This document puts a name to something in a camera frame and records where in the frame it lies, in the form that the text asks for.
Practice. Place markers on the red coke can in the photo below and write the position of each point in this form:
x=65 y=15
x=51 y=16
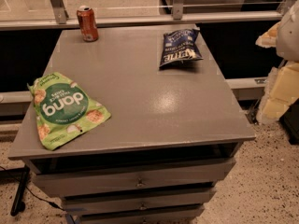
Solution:
x=87 y=23

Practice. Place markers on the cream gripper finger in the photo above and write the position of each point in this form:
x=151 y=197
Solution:
x=268 y=39
x=280 y=92

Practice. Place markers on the grey drawer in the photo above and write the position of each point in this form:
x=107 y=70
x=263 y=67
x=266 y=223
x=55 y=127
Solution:
x=145 y=217
x=130 y=178
x=138 y=202

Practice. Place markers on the metal railing frame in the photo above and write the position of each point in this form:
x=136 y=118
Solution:
x=62 y=14

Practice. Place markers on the top grey drawer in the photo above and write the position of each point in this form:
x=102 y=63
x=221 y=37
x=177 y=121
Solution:
x=130 y=178

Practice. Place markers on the bottom grey drawer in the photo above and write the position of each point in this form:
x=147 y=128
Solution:
x=145 y=217

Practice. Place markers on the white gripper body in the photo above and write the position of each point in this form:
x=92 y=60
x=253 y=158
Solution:
x=290 y=34

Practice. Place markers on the green dang chips bag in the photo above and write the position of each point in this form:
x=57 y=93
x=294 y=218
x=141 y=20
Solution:
x=64 y=110

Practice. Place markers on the middle grey drawer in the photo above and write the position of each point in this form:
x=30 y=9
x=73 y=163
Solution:
x=138 y=202

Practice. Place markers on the black stand leg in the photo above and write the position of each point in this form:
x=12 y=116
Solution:
x=21 y=175

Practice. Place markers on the blue kettle chips bag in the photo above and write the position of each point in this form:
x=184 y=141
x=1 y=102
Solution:
x=179 y=47

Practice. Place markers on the grey drawer cabinet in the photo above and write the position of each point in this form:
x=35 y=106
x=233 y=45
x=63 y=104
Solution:
x=157 y=115

